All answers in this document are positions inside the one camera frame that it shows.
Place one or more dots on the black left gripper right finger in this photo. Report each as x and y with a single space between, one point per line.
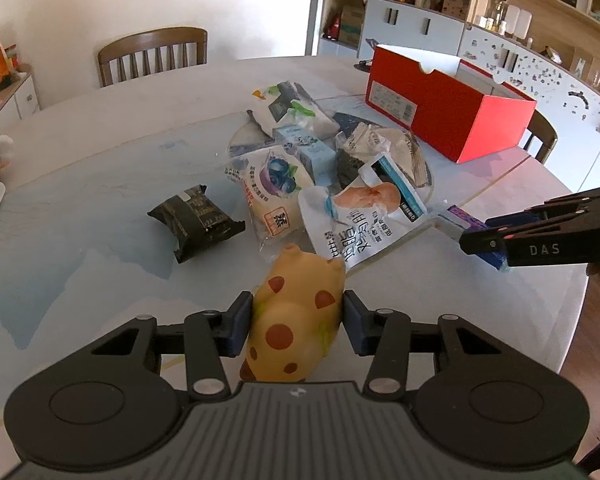
468 393

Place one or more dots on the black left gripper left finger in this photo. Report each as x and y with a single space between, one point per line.
122 396

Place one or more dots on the small blue white box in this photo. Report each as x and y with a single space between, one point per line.
453 221

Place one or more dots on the black snack packet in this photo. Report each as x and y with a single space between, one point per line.
195 221

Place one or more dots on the yellow spotted squishy toy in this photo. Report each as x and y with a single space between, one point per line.
295 317

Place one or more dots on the blueberry bread packet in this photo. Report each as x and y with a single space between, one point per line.
271 180

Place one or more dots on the brown wooden chair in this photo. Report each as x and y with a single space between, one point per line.
539 131
152 52

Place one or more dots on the red cardboard shoe box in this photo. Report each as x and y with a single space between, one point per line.
423 91

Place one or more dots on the beige crinkled snack bag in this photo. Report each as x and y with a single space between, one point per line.
367 140

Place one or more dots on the dark clear plastic packet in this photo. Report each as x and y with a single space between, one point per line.
347 167

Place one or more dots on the light blue carton box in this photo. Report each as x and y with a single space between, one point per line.
315 155

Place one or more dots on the black folding stand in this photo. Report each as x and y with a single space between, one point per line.
364 66

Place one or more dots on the cardboard box by cabinet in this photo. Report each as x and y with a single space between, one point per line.
351 23

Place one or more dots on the white side cabinet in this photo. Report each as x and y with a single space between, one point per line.
19 100

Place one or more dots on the white tissue pack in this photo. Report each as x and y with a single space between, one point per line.
288 104

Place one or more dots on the white wall cabinet unit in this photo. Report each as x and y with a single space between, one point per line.
570 106

